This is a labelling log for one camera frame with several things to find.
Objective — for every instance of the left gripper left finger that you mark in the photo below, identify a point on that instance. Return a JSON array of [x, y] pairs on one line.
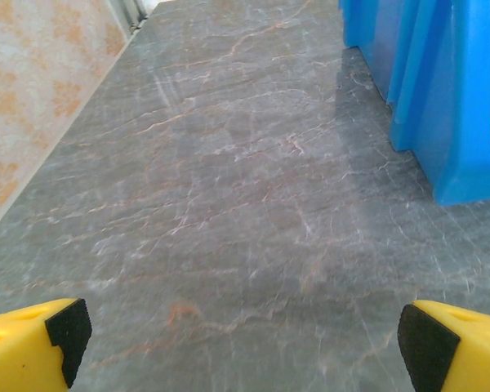
[[20, 351]]

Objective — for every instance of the blue plastic storage bin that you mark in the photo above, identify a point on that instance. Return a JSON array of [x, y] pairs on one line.
[[433, 102]]

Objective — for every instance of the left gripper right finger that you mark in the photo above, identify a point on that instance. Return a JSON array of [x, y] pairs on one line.
[[465, 355]]

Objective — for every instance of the aluminium frame post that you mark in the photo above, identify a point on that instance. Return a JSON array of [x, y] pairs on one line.
[[132, 16]]

